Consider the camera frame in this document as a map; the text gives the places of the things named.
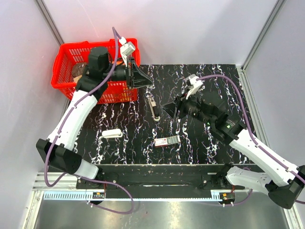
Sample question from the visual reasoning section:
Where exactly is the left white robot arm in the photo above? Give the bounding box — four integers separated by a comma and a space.
36, 42, 153, 189

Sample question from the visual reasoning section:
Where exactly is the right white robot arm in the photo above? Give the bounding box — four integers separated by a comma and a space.
162, 93, 305, 209

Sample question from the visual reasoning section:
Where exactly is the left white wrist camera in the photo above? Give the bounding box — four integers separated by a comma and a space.
119, 37, 136, 65

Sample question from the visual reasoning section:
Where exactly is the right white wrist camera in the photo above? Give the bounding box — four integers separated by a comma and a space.
184, 74, 203, 100

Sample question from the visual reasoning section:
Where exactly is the red plastic shopping basket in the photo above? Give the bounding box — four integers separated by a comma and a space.
51, 39, 138, 104

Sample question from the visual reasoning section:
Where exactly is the aluminium frame rail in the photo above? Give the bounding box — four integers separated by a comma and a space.
30, 172, 293, 193

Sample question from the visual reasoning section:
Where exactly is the brown round cookie pack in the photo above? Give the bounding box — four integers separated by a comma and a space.
71, 62, 87, 78

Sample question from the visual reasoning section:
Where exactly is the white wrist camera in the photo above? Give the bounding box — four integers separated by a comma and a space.
184, 74, 203, 100
119, 37, 136, 65

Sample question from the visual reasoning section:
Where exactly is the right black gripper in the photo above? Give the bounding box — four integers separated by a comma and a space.
161, 88, 214, 126

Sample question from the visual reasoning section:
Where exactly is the red white staple box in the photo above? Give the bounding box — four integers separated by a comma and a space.
154, 135, 181, 147

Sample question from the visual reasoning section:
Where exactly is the brown cardboard box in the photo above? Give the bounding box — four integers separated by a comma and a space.
73, 75, 82, 83

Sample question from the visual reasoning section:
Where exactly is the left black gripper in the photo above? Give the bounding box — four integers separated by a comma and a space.
102, 57, 153, 89

